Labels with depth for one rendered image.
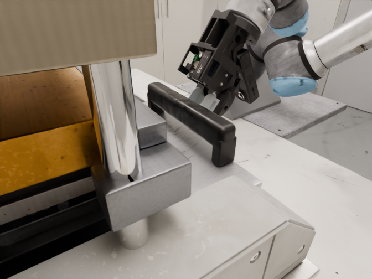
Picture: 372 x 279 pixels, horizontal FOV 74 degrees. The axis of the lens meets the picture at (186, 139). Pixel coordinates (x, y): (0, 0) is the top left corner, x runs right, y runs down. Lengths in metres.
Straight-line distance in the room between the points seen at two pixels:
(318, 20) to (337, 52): 2.70
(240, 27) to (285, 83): 0.34
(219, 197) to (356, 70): 3.14
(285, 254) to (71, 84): 0.17
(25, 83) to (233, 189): 0.15
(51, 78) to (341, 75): 3.23
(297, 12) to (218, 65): 0.21
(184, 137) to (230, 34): 0.21
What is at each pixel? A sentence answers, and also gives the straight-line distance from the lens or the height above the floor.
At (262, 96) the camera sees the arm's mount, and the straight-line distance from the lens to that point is 0.94.
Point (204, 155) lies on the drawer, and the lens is 0.24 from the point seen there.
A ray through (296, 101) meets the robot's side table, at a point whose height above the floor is 0.75.
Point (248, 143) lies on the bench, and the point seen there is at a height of 0.75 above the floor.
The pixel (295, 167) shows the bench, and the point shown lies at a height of 0.75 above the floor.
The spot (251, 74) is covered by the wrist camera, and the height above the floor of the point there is 0.98.
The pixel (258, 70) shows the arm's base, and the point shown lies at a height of 0.88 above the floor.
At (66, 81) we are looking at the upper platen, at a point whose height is 1.06.
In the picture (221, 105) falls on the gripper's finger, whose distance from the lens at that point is 0.42.
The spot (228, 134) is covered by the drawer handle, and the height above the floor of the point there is 1.00.
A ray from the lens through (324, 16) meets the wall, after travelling 3.40.
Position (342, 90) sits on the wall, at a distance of 3.34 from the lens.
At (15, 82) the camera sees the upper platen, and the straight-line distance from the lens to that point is 0.19.
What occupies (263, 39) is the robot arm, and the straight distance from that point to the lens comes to 0.83.
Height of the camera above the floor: 1.11
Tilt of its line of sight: 31 degrees down
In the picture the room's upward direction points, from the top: straight up
